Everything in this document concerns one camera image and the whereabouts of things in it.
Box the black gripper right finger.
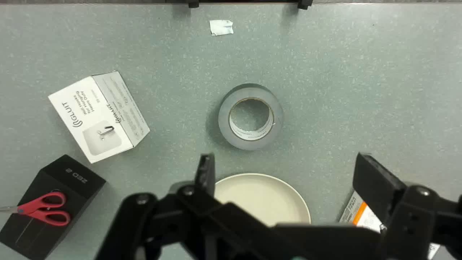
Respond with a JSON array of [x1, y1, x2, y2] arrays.
[[351, 151, 409, 231]]

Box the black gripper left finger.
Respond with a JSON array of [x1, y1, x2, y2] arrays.
[[194, 151, 217, 198]]

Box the grey masking tape roll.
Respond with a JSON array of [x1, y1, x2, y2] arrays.
[[217, 82, 287, 151]]

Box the small white tape sticker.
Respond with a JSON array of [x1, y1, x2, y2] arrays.
[[209, 18, 236, 37]]

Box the orange and white box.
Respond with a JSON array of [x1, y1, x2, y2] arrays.
[[338, 190, 442, 260]]

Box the white printed cardboard box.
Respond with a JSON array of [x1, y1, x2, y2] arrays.
[[48, 70, 152, 164]]

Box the black rectangular box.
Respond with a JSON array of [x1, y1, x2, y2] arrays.
[[0, 153, 107, 260]]

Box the red handled scissors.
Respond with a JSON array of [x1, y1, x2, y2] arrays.
[[17, 190, 73, 228]]

